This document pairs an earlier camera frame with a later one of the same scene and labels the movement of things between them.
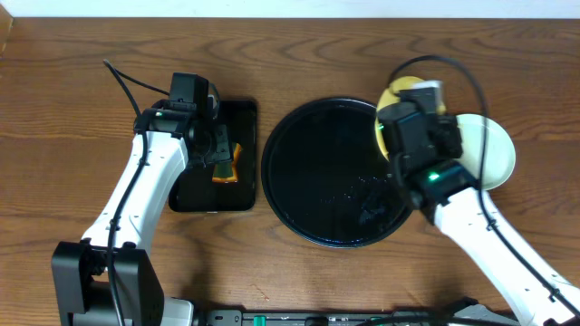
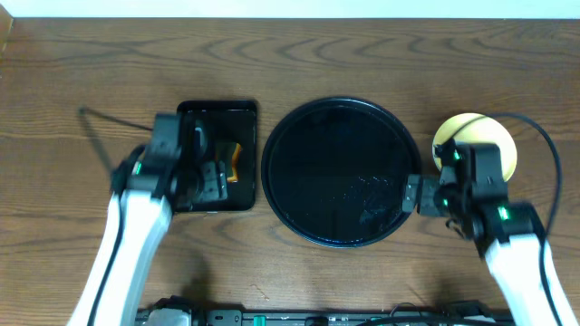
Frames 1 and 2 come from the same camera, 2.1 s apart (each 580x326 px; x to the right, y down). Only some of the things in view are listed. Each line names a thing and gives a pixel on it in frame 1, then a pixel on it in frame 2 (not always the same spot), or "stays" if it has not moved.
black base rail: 430,316 stays
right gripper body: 409,109 -> 429,199
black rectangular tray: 195,191 stays
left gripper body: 219,148 -> 210,182
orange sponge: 227,171 stays
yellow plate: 390,99 -> 477,128
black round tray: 326,178 stays
